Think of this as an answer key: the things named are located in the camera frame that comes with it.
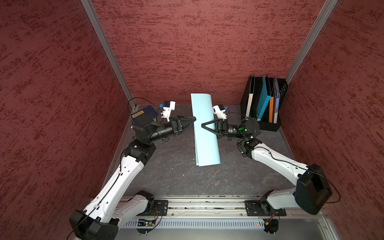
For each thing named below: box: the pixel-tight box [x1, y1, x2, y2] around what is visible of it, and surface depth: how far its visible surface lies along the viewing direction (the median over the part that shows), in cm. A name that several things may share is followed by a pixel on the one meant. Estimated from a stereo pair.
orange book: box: [268, 97, 274, 123], surface depth 95 cm
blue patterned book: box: [273, 75, 280, 124], surface depth 93 cm
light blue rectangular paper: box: [191, 93, 221, 167], surface depth 59 cm
